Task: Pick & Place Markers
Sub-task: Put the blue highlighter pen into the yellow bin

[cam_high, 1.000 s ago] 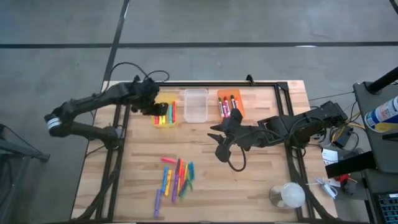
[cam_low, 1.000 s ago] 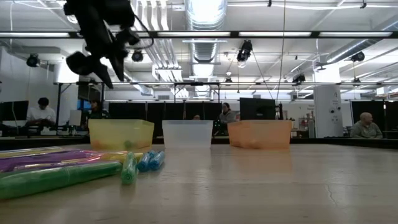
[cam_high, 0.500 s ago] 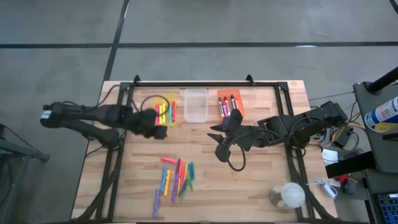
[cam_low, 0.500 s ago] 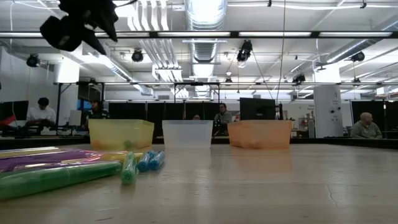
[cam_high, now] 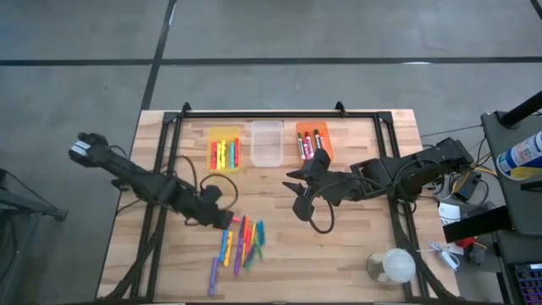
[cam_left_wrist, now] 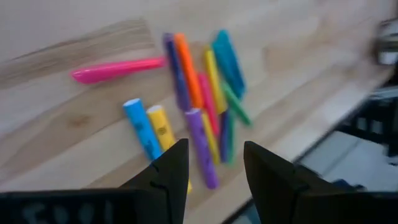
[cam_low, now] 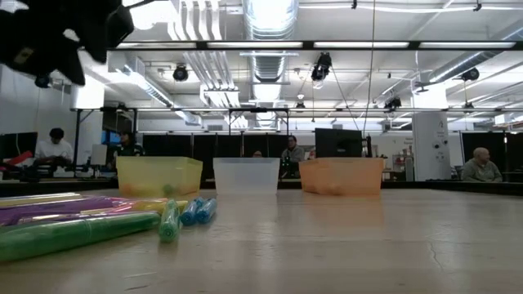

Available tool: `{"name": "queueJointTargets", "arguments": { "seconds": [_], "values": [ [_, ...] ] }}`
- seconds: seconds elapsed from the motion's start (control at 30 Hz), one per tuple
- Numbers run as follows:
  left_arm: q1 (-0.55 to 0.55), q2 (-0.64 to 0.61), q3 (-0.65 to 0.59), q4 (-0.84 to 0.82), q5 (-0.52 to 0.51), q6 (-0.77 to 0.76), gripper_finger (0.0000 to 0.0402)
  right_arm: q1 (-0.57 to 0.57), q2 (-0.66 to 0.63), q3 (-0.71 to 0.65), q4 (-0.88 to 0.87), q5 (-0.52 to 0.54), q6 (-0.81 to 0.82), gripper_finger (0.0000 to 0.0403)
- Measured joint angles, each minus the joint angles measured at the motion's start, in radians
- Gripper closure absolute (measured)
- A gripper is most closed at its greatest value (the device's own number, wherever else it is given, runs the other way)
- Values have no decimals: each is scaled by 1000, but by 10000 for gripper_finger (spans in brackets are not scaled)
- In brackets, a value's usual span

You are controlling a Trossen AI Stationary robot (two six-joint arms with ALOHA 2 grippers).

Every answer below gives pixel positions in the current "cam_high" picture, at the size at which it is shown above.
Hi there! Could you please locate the white paper tag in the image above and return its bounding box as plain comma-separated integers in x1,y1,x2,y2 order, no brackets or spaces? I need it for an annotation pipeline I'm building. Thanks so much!
438,202,462,226

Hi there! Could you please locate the black pole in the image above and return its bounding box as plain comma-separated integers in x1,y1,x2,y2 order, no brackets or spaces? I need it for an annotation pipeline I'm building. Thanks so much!
499,91,542,129

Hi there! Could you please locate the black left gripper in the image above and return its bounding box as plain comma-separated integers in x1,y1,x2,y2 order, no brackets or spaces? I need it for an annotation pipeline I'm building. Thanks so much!
185,193,235,230

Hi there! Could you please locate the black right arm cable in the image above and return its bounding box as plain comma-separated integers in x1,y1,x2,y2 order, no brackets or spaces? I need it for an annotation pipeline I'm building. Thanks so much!
307,186,337,236

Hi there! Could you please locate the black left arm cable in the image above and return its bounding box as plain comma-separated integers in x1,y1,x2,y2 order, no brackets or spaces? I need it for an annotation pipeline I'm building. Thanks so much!
174,154,240,225

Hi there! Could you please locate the black aluminium table frame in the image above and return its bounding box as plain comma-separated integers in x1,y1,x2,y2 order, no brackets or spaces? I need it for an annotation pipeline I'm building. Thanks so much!
99,101,461,305

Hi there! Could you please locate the clear plastic bin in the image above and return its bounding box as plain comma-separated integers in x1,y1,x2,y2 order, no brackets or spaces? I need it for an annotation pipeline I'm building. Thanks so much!
250,119,285,168

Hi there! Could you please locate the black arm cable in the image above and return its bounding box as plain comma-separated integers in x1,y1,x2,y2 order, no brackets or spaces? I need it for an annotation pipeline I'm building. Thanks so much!
307,186,337,236
174,154,240,225

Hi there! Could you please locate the orange yellow highlighter marker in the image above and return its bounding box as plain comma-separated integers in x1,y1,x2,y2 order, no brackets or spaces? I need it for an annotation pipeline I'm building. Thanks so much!
223,230,235,269

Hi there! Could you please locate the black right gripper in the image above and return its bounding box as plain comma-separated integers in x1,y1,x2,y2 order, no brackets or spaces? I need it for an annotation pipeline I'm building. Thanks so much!
282,147,355,222

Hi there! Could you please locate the orange plastic bin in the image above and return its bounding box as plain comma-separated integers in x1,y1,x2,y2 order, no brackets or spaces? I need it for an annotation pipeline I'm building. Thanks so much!
295,120,335,166

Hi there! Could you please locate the yellow cable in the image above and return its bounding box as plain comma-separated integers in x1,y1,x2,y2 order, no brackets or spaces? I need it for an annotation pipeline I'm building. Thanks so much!
448,166,499,194

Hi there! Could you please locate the white blue spray can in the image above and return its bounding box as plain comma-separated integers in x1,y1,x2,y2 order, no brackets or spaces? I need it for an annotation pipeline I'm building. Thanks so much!
495,130,542,182

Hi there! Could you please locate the grey metal cart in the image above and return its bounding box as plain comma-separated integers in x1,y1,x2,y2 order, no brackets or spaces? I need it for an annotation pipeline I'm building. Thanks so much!
481,110,542,236

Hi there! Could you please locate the round clear glass jar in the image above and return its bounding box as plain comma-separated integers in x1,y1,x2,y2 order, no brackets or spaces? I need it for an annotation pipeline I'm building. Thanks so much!
366,247,418,286

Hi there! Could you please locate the black flat bar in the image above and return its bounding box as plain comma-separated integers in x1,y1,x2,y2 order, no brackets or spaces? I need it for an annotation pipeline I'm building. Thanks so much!
442,205,514,244

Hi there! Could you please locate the yellow plastic bin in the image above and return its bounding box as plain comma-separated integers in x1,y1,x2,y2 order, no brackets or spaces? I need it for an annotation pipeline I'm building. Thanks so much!
206,125,241,175

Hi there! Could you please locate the blue lit keyboard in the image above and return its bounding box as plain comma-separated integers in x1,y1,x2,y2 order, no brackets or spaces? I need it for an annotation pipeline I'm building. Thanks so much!
513,262,542,305

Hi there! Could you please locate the black power supply box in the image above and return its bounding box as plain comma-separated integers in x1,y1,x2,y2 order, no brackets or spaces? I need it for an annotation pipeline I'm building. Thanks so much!
453,173,484,203

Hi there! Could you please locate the white cable with adapter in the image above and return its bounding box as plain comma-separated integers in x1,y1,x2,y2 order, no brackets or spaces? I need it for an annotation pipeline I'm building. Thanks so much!
427,240,461,272

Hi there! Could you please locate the small red object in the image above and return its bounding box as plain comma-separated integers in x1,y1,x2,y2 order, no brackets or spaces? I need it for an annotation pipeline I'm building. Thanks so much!
455,236,478,251

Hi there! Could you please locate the grey metal stand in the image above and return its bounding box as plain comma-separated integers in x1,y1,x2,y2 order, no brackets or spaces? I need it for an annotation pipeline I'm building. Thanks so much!
0,168,69,305

